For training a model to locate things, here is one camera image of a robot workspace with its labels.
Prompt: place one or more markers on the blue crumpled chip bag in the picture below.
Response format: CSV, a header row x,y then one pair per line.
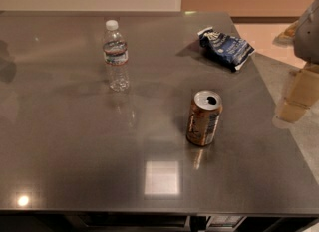
x,y
231,52

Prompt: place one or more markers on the orange soda can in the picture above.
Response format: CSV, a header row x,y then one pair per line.
x,y
205,110

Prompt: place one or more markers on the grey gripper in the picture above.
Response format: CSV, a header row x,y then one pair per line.
x,y
309,37

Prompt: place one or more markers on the clear plastic water bottle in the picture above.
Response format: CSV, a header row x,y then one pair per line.
x,y
116,57

